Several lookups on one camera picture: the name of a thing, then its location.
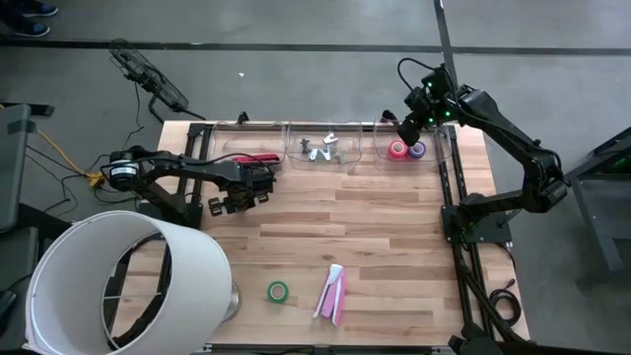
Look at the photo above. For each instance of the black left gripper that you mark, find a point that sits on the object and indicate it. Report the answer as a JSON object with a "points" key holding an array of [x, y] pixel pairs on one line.
{"points": [[249, 185]]}

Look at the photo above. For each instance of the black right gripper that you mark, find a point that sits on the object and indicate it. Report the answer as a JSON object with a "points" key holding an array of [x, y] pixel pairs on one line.
{"points": [[431, 98]]}

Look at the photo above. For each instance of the blue-purple tape roll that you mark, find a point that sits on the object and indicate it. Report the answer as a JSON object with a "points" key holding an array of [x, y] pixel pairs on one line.
{"points": [[411, 154]]}

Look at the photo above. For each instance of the red tape roll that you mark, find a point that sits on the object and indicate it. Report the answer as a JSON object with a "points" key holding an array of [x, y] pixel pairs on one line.
{"points": [[392, 153]]}

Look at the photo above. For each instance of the black and red stapler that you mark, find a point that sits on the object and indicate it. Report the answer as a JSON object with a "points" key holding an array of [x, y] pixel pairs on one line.
{"points": [[263, 158]]}

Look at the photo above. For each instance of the black staple remover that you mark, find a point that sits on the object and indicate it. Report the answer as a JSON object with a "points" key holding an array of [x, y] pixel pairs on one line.
{"points": [[305, 146]]}

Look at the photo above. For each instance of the green tape roll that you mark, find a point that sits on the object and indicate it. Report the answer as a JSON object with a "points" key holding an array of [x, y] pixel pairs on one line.
{"points": [[270, 292]]}

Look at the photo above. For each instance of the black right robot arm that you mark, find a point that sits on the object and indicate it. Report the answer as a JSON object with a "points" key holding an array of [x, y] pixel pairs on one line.
{"points": [[512, 138]]}

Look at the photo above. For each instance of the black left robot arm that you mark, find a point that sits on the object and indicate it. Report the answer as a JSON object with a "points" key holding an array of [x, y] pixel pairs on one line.
{"points": [[197, 170]]}

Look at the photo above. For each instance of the pink and white stapler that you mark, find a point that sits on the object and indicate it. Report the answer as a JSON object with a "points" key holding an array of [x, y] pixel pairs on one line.
{"points": [[340, 296]]}

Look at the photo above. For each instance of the black table edge clamp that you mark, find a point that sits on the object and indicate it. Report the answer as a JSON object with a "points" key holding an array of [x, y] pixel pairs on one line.
{"points": [[389, 116], [242, 117]]}

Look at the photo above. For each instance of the clear plastic bin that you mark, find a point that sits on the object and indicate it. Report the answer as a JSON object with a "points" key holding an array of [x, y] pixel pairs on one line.
{"points": [[439, 158], [352, 163], [222, 140]]}

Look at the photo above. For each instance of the white lamp shade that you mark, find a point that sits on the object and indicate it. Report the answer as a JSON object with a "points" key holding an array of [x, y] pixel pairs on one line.
{"points": [[197, 276]]}

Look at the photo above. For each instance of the silver metal lamp base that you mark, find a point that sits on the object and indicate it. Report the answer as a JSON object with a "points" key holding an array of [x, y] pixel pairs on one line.
{"points": [[235, 303]]}

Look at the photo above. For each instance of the grey metal side table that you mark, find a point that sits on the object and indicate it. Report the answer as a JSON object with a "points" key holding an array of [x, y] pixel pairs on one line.
{"points": [[596, 197]]}

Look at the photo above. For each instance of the grey desk with black legs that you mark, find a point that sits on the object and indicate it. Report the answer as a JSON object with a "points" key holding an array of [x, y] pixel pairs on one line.
{"points": [[15, 167]]}

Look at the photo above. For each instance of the person's shoe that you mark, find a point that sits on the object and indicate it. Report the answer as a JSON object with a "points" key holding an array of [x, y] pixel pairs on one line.
{"points": [[39, 9], [32, 29]]}

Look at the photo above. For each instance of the black aluminium table frame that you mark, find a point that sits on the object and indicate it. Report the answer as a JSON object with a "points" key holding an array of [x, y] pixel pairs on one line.
{"points": [[445, 182]]}

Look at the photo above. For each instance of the black camera stand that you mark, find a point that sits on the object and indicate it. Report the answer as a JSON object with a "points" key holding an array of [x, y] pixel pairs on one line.
{"points": [[468, 340]]}

